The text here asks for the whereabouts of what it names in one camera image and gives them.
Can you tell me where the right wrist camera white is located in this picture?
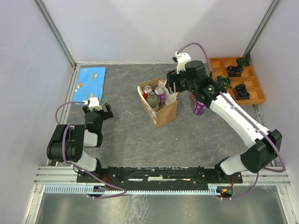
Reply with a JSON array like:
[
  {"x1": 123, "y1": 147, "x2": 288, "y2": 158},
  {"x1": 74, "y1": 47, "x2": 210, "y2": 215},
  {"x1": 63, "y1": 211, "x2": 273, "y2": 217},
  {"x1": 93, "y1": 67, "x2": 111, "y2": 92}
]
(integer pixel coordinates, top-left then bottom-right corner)
[{"x1": 174, "y1": 52, "x2": 191, "y2": 74}]

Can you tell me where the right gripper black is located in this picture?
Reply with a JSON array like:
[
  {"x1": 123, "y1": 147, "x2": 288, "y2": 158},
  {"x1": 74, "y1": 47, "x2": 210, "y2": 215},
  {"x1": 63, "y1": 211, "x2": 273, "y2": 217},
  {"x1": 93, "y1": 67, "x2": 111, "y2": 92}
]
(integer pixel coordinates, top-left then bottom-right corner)
[{"x1": 165, "y1": 68, "x2": 197, "y2": 95}]

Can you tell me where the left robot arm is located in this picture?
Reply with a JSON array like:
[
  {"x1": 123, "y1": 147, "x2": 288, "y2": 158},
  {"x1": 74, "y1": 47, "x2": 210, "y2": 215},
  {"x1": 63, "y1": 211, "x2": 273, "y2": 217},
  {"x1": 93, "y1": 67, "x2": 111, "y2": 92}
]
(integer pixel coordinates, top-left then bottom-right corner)
[{"x1": 47, "y1": 103, "x2": 114, "y2": 182}]

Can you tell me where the brown paper bag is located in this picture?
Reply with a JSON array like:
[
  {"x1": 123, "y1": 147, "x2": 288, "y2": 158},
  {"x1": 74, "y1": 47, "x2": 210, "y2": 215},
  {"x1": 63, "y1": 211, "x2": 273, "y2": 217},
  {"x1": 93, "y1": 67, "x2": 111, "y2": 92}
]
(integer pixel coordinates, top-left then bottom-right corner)
[{"x1": 137, "y1": 78, "x2": 178, "y2": 127}]

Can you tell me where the aluminium frame rail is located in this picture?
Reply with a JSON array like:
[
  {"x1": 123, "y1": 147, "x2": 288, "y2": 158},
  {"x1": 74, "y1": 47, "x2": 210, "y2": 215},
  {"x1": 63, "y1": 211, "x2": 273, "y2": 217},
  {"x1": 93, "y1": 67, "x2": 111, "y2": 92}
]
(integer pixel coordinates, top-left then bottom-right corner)
[{"x1": 34, "y1": 166, "x2": 290, "y2": 186}]

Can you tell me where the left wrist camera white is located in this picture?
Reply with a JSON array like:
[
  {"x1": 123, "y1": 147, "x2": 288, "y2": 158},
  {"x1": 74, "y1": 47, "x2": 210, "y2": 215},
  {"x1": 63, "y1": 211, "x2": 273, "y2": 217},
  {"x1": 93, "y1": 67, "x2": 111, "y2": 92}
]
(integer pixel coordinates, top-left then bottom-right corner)
[{"x1": 84, "y1": 97, "x2": 103, "y2": 111}]

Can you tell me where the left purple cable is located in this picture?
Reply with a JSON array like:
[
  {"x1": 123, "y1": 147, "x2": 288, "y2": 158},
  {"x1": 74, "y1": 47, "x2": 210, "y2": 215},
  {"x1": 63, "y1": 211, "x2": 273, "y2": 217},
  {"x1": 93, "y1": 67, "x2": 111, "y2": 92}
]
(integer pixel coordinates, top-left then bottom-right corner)
[{"x1": 55, "y1": 101, "x2": 128, "y2": 200}]

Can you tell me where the rolled green blue sock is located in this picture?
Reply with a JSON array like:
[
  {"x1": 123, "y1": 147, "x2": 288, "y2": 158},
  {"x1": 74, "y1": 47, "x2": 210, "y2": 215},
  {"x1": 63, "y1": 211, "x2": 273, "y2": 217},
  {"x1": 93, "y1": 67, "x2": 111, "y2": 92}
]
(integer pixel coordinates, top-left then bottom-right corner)
[{"x1": 216, "y1": 76, "x2": 232, "y2": 89}]

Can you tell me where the rolled black sock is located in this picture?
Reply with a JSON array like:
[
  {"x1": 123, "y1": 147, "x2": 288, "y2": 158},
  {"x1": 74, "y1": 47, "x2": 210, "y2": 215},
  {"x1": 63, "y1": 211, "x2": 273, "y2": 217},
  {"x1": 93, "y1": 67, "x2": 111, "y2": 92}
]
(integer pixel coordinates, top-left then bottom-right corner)
[
  {"x1": 234, "y1": 84, "x2": 250, "y2": 99},
  {"x1": 226, "y1": 65, "x2": 243, "y2": 77}
]

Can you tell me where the rolled sock corner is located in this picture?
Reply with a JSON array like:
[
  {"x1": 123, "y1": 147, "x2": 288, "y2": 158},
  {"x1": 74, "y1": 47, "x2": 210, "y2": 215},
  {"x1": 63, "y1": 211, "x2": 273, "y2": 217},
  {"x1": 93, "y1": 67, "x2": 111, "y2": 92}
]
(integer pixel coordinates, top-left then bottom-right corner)
[{"x1": 236, "y1": 53, "x2": 251, "y2": 67}]

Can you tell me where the orange compartment tray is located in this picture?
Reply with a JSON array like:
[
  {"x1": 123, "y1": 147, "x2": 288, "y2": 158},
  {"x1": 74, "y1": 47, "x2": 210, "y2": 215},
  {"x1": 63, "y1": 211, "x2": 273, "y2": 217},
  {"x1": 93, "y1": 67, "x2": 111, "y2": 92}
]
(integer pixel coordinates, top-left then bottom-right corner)
[{"x1": 210, "y1": 57, "x2": 266, "y2": 105}]

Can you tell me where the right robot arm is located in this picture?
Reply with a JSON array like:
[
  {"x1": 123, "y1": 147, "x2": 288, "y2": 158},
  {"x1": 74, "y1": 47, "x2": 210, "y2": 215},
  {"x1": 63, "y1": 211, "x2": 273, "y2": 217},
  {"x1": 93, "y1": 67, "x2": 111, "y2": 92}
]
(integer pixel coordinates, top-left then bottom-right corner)
[{"x1": 166, "y1": 58, "x2": 282, "y2": 182}]

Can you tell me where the red soda can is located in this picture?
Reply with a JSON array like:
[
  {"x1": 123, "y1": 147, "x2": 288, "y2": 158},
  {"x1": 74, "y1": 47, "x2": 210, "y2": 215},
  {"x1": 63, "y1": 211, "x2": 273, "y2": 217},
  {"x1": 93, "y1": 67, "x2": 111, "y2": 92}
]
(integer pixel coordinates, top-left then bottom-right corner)
[{"x1": 142, "y1": 85, "x2": 152, "y2": 100}]

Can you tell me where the rolled black sock lower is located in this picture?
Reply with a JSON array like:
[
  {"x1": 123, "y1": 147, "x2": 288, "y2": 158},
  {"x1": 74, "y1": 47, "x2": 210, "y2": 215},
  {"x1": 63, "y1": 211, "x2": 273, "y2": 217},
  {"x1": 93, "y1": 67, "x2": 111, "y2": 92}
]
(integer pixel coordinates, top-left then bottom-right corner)
[{"x1": 234, "y1": 84, "x2": 250, "y2": 99}]

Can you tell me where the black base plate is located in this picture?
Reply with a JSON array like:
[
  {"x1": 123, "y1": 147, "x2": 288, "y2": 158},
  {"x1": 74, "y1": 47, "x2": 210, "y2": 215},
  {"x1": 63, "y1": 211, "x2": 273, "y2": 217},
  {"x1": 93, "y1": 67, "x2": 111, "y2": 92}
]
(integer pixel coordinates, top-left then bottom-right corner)
[{"x1": 76, "y1": 165, "x2": 243, "y2": 192}]

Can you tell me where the left corner aluminium post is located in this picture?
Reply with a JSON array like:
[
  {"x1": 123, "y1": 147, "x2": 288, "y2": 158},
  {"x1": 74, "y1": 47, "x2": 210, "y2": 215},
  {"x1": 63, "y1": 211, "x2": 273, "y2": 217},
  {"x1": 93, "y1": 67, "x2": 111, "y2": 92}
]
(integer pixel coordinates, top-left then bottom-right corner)
[{"x1": 33, "y1": 0, "x2": 76, "y2": 67}]

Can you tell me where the purple soda can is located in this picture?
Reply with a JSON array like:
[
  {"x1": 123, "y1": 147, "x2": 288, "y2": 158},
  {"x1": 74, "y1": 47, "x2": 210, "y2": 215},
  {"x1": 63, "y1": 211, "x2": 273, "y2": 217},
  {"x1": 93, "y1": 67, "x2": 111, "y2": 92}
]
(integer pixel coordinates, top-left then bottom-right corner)
[
  {"x1": 154, "y1": 86, "x2": 165, "y2": 105},
  {"x1": 193, "y1": 100, "x2": 206, "y2": 116}
]

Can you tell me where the corner aluminium post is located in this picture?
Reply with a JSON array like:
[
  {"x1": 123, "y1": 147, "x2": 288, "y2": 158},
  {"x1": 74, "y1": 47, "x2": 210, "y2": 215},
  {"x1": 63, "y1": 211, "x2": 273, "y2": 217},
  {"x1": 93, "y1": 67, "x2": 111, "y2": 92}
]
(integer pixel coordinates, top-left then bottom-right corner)
[
  {"x1": 243, "y1": 0, "x2": 281, "y2": 56},
  {"x1": 33, "y1": 0, "x2": 76, "y2": 67}
]

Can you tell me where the rolled black sock upper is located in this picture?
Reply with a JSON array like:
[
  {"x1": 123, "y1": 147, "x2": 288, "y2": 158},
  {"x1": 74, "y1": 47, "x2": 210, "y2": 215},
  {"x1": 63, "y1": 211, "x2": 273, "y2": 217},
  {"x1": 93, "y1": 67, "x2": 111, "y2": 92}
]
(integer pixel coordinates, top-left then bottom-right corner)
[{"x1": 226, "y1": 65, "x2": 243, "y2": 77}]

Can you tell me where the blue patterned cloth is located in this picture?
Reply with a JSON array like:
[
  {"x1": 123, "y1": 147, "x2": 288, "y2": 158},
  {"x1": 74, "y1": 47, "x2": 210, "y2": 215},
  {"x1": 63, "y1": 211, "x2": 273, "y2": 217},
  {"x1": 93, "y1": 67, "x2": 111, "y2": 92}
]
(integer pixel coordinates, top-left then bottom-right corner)
[{"x1": 72, "y1": 67, "x2": 106, "y2": 102}]

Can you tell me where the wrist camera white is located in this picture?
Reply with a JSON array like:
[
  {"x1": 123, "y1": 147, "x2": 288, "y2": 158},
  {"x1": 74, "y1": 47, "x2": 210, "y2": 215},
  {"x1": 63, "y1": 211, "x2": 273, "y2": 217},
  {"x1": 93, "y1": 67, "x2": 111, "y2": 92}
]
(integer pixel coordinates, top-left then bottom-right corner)
[
  {"x1": 174, "y1": 52, "x2": 191, "y2": 74},
  {"x1": 84, "y1": 97, "x2": 103, "y2": 111}
]

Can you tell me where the right corner aluminium post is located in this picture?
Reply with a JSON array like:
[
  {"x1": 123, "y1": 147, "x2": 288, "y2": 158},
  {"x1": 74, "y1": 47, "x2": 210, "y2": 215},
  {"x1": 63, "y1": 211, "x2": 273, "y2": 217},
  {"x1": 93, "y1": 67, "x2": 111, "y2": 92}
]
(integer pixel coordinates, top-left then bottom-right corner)
[{"x1": 243, "y1": 0, "x2": 281, "y2": 56}]

